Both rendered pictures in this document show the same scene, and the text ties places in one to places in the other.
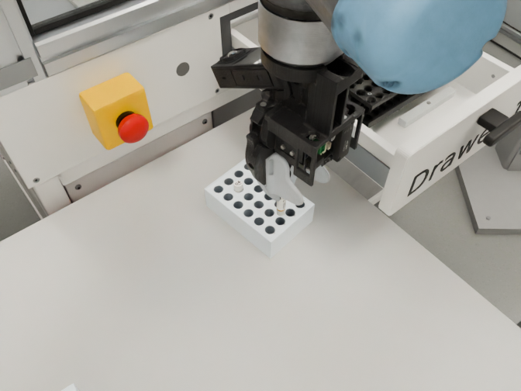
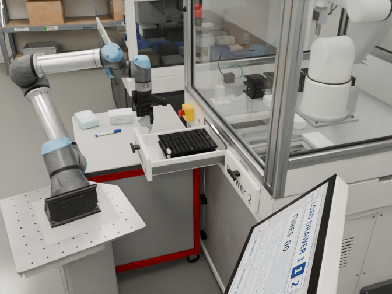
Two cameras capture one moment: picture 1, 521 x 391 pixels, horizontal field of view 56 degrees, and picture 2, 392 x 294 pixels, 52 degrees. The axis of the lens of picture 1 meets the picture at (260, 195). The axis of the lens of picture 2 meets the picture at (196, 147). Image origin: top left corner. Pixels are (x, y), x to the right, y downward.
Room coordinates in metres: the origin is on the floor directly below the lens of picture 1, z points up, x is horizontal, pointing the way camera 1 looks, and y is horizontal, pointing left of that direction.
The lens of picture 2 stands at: (1.19, -1.57, 1.75)
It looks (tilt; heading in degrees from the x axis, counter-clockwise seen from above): 30 degrees down; 111
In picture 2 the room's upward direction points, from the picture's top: straight up
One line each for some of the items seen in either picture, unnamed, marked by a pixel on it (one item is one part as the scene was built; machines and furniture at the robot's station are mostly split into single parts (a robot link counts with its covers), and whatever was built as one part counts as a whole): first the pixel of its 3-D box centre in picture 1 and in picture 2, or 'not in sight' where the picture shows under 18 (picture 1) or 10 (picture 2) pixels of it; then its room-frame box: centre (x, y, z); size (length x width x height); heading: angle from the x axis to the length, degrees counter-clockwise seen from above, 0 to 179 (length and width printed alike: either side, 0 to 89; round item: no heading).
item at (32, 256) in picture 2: not in sight; (72, 224); (0.30, -0.60, 0.70); 0.45 x 0.44 x 0.12; 51
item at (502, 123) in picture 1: (496, 122); (135, 147); (0.43, -0.28, 0.91); 0.07 x 0.04 x 0.01; 129
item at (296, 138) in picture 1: (305, 104); (143, 102); (0.35, -0.04, 1.00); 0.09 x 0.08 x 0.12; 46
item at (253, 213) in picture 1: (258, 205); not in sight; (0.40, 0.00, 0.78); 0.12 x 0.08 x 0.04; 46
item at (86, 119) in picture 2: not in sight; (86, 119); (-0.08, 0.09, 0.78); 0.15 x 0.10 x 0.04; 143
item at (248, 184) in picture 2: not in sight; (240, 179); (0.90, -0.31, 0.87); 0.29 x 0.02 x 0.11; 129
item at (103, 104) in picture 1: (119, 112); (187, 112); (0.48, 0.18, 0.88); 0.07 x 0.05 x 0.07; 129
